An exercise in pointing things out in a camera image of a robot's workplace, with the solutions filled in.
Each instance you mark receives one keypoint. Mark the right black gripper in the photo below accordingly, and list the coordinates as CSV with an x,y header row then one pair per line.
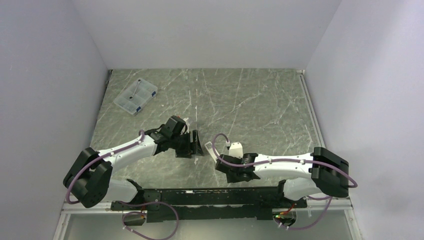
x,y
231,178

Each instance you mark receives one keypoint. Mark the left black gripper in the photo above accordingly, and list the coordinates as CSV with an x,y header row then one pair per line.
x,y
193,148

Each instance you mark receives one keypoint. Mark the white remote control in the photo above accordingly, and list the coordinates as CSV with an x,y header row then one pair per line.
x,y
209,148

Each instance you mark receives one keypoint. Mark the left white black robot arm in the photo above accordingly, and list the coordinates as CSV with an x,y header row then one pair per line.
x,y
89,180

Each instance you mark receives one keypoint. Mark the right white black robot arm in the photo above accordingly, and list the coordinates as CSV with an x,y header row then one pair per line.
x,y
318,172

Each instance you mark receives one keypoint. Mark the clear plastic organizer box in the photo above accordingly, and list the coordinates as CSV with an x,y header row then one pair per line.
x,y
136,96

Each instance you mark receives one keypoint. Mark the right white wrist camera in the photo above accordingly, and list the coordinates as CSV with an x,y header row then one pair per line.
x,y
236,150

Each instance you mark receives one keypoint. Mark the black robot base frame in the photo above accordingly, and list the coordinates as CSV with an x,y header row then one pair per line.
x,y
259,203

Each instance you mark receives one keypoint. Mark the aluminium rail right edge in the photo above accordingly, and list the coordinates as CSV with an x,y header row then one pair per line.
x,y
311,111

